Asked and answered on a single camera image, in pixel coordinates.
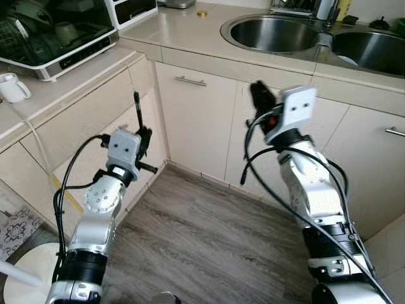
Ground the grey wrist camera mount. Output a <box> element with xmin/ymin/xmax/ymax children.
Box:
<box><xmin>106</xmin><ymin>129</ymin><xmax>144</xmax><ymax>181</ymax></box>
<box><xmin>264</xmin><ymin>86</ymin><xmax>317</xmax><ymax>145</ymax></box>

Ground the white plastic bottle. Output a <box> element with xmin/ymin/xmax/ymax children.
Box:
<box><xmin>315</xmin><ymin>0</ymin><xmax>337</xmax><ymax>22</ymax></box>

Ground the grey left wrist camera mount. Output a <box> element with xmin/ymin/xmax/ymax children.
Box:
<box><xmin>106</xmin><ymin>129</ymin><xmax>144</xmax><ymax>181</ymax></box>

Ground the white furniture panel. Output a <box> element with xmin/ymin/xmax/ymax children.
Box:
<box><xmin>362</xmin><ymin>214</ymin><xmax>405</xmax><ymax>304</ymax></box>

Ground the countertop dishwasher with dark door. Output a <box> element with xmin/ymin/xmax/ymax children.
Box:
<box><xmin>0</xmin><ymin>0</ymin><xmax>120</xmax><ymax>82</ymax></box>

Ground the wire dish rack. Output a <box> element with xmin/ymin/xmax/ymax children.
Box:
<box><xmin>270</xmin><ymin>0</ymin><xmax>319</xmax><ymax>17</ymax></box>

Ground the stainless steel double sink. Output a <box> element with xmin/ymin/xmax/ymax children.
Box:
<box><xmin>220</xmin><ymin>14</ymin><xmax>405</xmax><ymax>79</ymax></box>

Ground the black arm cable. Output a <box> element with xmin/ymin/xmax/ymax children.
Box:
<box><xmin>53</xmin><ymin>134</ymin><xmax>109</xmax><ymax>279</ymax></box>
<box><xmin>240</xmin><ymin>111</ymin><xmax>396</xmax><ymax>304</ymax></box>

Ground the cream kitchen base cabinet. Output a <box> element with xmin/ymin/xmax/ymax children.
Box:
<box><xmin>0</xmin><ymin>47</ymin><xmax>405</xmax><ymax>254</ymax></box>

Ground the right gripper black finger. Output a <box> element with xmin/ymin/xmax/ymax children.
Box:
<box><xmin>250</xmin><ymin>80</ymin><xmax>275</xmax><ymax>110</ymax></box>

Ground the patterned floor mat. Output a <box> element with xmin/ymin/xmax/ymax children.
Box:
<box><xmin>0</xmin><ymin>206</ymin><xmax>42</xmax><ymax>262</ymax></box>

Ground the black round sink plug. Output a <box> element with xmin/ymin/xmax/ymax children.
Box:
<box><xmin>368</xmin><ymin>17</ymin><xmax>390</xmax><ymax>30</ymax></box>

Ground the grey metal appliance base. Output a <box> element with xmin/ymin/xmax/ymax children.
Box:
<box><xmin>157</xmin><ymin>0</ymin><xmax>197</xmax><ymax>10</ymax></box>

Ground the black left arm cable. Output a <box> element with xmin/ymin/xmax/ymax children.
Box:
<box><xmin>53</xmin><ymin>134</ymin><xmax>109</xmax><ymax>279</ymax></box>

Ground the white appliance with black panel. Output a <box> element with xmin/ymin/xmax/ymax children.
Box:
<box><xmin>109</xmin><ymin>0</ymin><xmax>159</xmax><ymax>30</ymax></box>

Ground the white ceramic mug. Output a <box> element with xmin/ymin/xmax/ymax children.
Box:
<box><xmin>0</xmin><ymin>72</ymin><xmax>32</xmax><ymax>104</ymax></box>

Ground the white round stool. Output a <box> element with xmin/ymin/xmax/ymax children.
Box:
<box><xmin>0</xmin><ymin>244</ymin><xmax>63</xmax><ymax>304</ymax></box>

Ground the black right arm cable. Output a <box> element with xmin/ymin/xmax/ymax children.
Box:
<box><xmin>240</xmin><ymin>111</ymin><xmax>396</xmax><ymax>304</ymax></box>

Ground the thin white hose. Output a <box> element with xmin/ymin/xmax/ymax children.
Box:
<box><xmin>5</xmin><ymin>100</ymin><xmax>56</xmax><ymax>191</ymax></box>

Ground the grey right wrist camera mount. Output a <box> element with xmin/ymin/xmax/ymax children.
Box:
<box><xmin>264</xmin><ymin>86</ymin><xmax>317</xmax><ymax>145</ymax></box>

